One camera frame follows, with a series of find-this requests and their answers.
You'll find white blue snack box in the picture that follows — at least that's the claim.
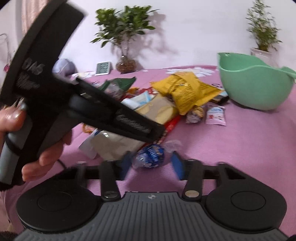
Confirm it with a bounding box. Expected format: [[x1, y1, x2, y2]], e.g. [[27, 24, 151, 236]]
[[79, 129, 145, 161]]

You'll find blue candy ball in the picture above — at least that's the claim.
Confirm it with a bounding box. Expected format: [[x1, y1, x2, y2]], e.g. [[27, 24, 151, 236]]
[[131, 139, 183, 169]]

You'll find red snack packet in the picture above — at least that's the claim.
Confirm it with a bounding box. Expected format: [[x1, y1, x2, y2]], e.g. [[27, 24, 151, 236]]
[[158, 114, 182, 144]]

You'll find pink peach snack packet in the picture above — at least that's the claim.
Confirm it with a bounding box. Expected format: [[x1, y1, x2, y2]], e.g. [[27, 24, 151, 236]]
[[205, 103, 226, 126]]

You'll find light blue cracker packet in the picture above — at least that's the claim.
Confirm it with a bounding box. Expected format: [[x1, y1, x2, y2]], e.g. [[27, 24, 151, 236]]
[[121, 90, 154, 110]]

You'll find yellow chip bag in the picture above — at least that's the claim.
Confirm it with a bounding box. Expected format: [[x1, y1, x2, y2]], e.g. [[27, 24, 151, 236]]
[[151, 72, 222, 115]]

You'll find green clear snack bag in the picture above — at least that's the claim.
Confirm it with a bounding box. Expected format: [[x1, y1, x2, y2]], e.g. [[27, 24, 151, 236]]
[[98, 77, 137, 100]]

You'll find cream yellow snack pouch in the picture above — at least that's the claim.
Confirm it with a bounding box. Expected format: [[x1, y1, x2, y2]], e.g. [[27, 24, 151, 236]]
[[135, 93, 179, 125]]

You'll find black snack bar packet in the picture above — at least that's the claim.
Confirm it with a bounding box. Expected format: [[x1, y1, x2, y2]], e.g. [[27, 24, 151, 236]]
[[210, 90, 229, 105]]

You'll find light blue folded cloth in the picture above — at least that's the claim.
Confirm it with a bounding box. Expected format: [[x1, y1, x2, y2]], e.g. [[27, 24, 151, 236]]
[[52, 59, 76, 77]]

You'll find pink floral tablecloth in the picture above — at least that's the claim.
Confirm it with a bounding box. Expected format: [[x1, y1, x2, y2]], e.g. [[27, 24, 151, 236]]
[[1, 69, 295, 235]]

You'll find white digital clock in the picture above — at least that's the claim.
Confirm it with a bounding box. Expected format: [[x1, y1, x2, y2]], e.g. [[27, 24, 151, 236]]
[[95, 61, 111, 76]]

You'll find leafy plant in glass vase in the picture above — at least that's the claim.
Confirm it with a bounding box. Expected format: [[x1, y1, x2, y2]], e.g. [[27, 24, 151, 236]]
[[90, 6, 157, 74]]

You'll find green plastic bowl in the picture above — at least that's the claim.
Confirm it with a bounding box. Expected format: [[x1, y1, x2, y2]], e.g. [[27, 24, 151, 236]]
[[217, 53, 295, 111]]

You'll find small plant in white pot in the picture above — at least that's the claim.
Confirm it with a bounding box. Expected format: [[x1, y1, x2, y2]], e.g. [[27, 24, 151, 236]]
[[246, 0, 282, 65]]

